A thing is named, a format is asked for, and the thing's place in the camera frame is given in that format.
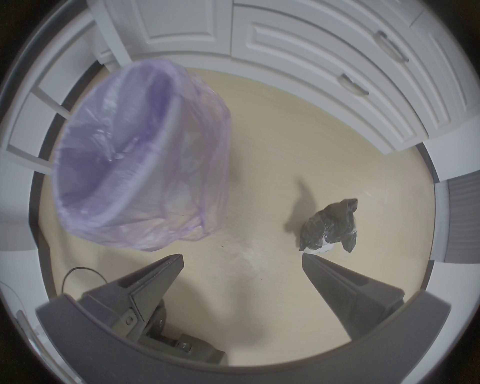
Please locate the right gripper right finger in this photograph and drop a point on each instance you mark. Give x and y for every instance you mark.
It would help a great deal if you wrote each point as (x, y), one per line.
(348, 296)

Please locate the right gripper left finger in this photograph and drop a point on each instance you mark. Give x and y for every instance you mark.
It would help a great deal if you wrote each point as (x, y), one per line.
(142, 288)

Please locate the black plastic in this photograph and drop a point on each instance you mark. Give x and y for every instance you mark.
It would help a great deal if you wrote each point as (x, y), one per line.
(330, 225)

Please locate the purple plastic bag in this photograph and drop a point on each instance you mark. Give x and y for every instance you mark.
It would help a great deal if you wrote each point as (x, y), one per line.
(195, 150)

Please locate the white trash bin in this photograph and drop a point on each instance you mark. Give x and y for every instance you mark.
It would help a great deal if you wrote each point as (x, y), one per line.
(165, 138)

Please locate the white wardrobe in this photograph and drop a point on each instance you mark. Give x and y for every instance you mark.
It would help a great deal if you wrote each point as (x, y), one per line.
(300, 56)

